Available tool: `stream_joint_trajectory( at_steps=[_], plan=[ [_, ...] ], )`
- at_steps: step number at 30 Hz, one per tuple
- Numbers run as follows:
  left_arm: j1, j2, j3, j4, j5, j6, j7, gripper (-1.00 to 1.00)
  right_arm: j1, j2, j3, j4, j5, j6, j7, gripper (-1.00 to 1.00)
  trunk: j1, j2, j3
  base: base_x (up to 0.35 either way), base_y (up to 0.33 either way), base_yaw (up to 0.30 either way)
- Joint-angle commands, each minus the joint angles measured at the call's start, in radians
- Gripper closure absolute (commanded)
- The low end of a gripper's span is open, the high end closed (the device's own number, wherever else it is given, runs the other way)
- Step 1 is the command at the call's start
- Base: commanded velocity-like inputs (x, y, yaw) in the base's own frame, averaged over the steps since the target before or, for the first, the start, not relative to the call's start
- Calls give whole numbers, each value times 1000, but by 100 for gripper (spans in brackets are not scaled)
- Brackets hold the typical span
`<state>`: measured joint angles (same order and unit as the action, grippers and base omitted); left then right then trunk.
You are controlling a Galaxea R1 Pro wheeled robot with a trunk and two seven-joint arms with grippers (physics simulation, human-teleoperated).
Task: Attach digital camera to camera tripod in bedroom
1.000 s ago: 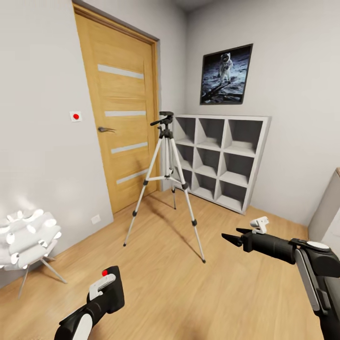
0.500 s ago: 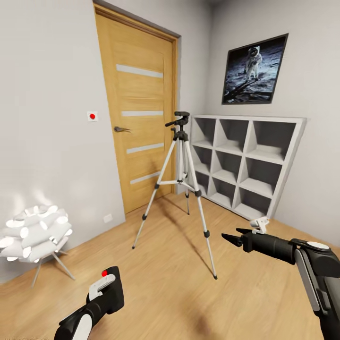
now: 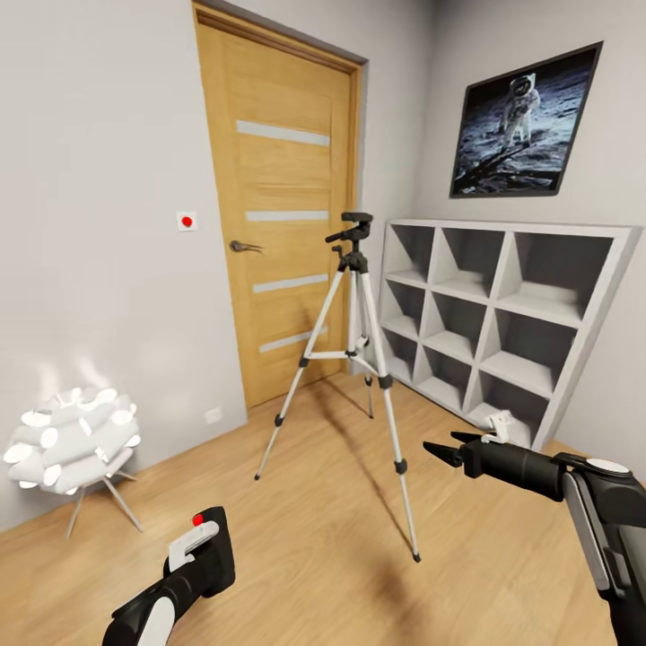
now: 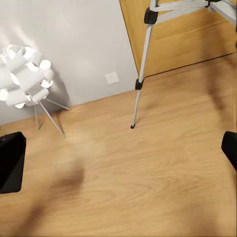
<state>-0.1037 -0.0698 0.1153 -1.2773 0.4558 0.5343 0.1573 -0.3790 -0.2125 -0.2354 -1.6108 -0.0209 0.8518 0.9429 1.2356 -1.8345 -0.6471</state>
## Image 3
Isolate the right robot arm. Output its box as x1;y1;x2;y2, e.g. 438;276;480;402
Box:
423;410;646;646

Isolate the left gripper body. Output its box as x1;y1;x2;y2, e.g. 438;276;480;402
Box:
168;546;225;611

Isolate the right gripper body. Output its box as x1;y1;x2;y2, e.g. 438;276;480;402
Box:
464;438;530;490

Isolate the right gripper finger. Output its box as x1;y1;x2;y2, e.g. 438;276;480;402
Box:
423;441;465;467
450;432;481;451

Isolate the camera tripod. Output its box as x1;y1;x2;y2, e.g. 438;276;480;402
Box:
255;213;421;563

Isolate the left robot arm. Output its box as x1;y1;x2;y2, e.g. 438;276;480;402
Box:
102;521;225;646

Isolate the digital camera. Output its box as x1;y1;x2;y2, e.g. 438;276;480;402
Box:
162;506;236;598

